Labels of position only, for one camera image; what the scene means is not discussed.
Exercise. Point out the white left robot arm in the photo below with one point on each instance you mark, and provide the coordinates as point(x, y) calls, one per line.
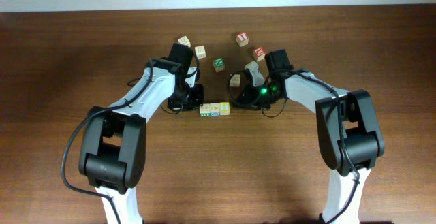
point(113, 151)

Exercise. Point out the wooden block green R side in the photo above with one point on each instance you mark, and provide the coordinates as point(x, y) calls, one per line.
point(200, 52)

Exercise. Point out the wooden block E side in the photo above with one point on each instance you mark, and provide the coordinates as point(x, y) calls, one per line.
point(252, 69)

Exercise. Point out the wooden block green side X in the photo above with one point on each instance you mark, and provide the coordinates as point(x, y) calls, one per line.
point(205, 110)

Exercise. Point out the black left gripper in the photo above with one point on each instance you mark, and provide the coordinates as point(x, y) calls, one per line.
point(196, 99)

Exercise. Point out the wooden block number 5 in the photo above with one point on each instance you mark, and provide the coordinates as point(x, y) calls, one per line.
point(235, 80)

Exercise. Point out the wooden block red I top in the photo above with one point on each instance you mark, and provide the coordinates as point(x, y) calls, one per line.
point(242, 39)

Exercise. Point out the wooden block yellow top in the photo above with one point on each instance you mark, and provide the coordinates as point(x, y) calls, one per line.
point(224, 108)

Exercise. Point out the wooden block green N top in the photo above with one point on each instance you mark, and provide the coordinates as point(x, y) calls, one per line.
point(219, 64)

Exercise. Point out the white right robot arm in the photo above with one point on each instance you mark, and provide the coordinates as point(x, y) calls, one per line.
point(349, 136)

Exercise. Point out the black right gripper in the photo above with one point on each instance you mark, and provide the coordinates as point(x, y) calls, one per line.
point(248, 100)

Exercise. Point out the wooden block red U top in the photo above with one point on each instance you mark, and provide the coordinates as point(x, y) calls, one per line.
point(259, 54)

